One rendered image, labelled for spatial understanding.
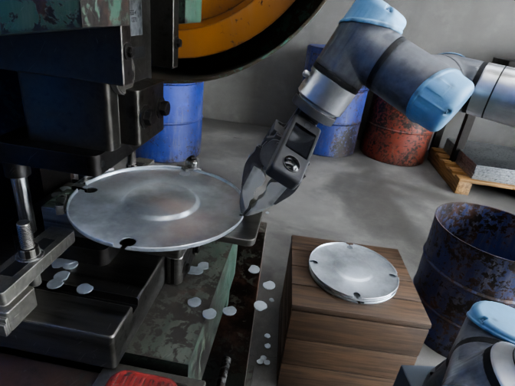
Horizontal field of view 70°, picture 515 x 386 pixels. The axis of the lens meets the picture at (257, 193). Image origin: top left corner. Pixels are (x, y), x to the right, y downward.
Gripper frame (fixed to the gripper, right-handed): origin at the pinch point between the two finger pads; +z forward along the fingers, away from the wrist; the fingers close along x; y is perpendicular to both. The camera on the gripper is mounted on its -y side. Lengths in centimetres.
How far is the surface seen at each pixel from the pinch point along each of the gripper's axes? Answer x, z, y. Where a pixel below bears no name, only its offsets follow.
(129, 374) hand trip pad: 5.3, 6.2, -30.0
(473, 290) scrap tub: -88, 11, 52
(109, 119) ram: 23.7, -4.7, -6.0
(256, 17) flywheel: 16.6, -23.6, 33.7
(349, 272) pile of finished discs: -46, 25, 45
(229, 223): 1.6, 2.1, -2.8
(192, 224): 6.6, 4.4, -4.9
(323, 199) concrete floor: -67, 57, 174
